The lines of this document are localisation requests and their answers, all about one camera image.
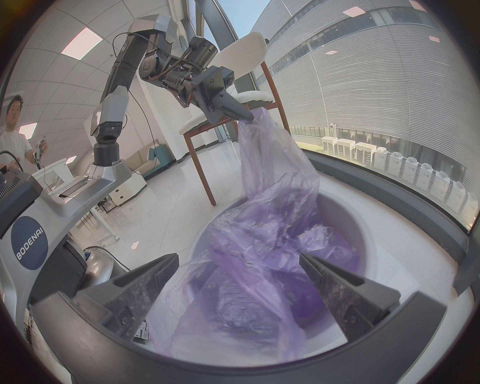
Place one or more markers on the teal cushion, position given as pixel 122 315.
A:
pixel 161 155

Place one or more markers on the person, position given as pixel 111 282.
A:
pixel 11 142

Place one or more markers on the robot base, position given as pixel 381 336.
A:
pixel 30 240

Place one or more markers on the purple plastic bag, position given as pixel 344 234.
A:
pixel 262 232

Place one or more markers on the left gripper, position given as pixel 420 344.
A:
pixel 187 88

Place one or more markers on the white padded wooden chair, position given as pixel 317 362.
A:
pixel 247 48

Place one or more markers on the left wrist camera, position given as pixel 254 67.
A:
pixel 221 78

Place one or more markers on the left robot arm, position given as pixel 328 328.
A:
pixel 120 97

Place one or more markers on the beige sofa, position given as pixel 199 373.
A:
pixel 138 157

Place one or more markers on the white trash bin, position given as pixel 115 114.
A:
pixel 343 221

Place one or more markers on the window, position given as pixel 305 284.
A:
pixel 375 75

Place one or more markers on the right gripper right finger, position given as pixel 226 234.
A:
pixel 348 300

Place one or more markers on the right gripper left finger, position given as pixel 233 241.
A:
pixel 131 296

